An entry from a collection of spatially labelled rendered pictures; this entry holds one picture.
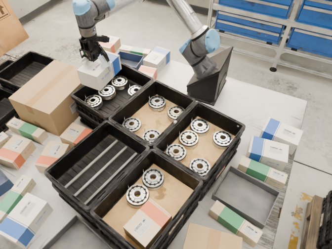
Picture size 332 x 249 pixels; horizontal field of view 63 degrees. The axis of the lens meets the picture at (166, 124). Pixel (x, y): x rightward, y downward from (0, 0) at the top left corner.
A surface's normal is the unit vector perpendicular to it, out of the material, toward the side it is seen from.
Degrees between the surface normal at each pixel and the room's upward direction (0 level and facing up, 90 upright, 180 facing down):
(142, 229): 0
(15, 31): 73
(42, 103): 0
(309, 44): 90
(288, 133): 0
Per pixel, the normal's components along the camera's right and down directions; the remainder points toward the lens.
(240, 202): 0.00, -0.65
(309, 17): -0.45, 0.68
